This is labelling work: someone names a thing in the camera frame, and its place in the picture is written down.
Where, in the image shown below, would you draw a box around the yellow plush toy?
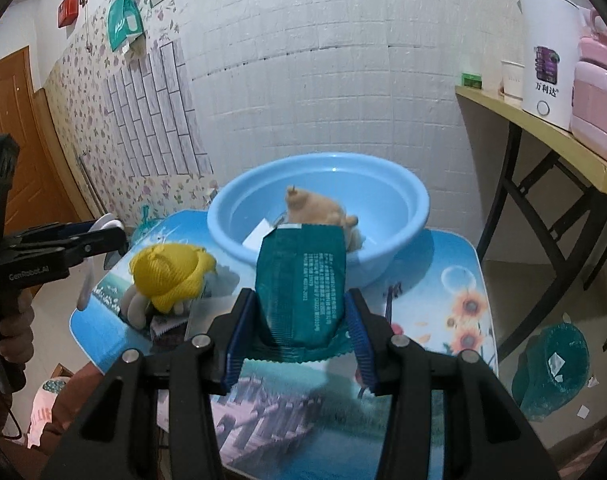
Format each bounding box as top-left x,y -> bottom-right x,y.
118,244 -> 219,331

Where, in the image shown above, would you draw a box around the white round plastic item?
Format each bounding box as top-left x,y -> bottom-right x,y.
78,212 -> 129,311

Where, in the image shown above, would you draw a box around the pink water jug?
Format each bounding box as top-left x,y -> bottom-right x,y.
569,10 -> 607,171

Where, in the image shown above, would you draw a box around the person's left hand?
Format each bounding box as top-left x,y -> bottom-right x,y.
0,302 -> 37,361

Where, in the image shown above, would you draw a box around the teal hanging wall bag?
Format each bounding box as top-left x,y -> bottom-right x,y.
107,0 -> 145,53

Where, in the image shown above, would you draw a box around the dark green packet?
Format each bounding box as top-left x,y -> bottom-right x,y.
244,222 -> 357,363

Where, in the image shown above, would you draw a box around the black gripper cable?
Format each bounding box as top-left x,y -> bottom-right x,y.
0,320 -> 24,441

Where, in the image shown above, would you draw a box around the wooden door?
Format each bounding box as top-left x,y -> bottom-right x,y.
0,45 -> 92,231

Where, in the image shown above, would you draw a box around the white electric kettle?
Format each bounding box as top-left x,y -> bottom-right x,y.
518,0 -> 597,133

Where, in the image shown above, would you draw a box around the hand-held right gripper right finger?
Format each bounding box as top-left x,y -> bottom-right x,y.
343,288 -> 561,480

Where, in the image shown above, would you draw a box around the grey blue cloth item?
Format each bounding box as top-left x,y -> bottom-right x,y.
204,262 -> 242,301

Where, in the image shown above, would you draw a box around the tan toy figure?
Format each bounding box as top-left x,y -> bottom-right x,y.
284,185 -> 364,253

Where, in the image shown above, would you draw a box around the wooden folding table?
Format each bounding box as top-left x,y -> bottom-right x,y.
455,85 -> 607,361

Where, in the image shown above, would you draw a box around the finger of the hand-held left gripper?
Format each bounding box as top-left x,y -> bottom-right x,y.
58,227 -> 130,262
4,220 -> 104,250

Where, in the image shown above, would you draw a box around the small dark sachet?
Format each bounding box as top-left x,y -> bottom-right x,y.
151,312 -> 192,348

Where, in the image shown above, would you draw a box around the pink patterned bag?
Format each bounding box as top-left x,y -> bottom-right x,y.
26,377 -> 70,448

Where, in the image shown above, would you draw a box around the small printed table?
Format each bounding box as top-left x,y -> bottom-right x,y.
71,210 -> 499,480

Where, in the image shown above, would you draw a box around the green trash bin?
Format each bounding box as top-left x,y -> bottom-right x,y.
512,322 -> 591,421

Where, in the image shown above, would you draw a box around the red fire alarm box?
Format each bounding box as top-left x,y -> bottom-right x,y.
58,0 -> 79,28

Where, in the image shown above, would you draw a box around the blue plastic basin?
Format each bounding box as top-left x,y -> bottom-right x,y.
206,152 -> 430,288

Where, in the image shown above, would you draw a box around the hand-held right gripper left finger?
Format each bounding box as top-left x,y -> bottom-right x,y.
44,287 -> 258,480

